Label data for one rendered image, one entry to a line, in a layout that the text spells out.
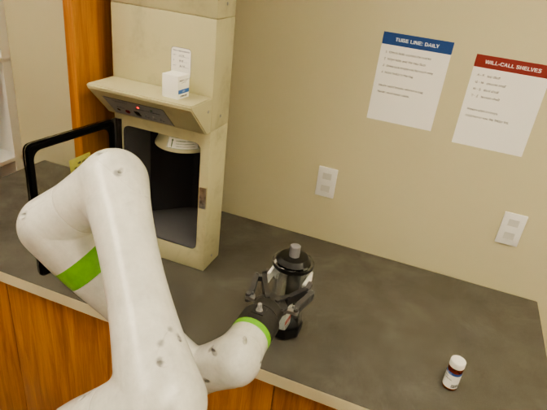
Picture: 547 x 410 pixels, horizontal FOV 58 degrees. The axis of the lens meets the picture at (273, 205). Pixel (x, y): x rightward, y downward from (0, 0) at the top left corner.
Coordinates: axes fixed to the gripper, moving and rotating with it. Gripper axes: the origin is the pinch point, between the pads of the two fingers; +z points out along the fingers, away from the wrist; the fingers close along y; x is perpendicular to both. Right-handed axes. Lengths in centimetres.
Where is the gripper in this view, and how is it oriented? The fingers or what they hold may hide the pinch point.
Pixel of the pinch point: (291, 274)
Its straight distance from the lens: 132.3
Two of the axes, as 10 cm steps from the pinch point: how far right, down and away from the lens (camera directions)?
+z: 3.6, -3.8, 8.5
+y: -9.2, -2.6, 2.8
